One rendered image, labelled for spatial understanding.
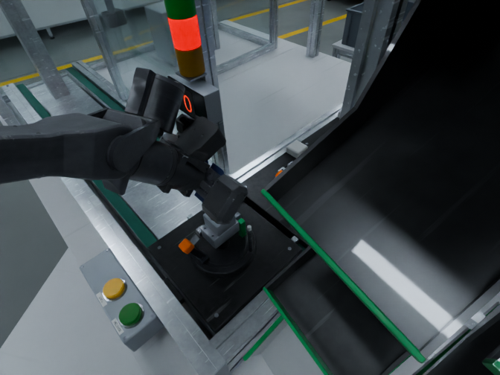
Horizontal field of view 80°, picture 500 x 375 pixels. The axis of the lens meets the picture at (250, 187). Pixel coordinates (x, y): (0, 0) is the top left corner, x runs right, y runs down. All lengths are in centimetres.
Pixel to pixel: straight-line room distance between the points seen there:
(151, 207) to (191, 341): 38
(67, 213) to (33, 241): 130
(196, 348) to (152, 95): 43
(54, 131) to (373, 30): 26
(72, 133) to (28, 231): 211
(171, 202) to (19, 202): 189
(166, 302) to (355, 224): 49
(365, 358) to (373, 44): 27
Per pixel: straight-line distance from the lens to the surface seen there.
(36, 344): 84
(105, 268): 72
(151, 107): 37
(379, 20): 24
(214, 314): 60
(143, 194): 88
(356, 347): 34
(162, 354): 71
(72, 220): 99
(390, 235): 21
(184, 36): 58
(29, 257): 225
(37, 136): 28
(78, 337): 80
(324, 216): 21
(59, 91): 149
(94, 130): 30
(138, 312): 63
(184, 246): 55
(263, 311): 60
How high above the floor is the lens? 152
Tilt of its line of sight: 47 degrees down
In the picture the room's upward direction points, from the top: 3 degrees counter-clockwise
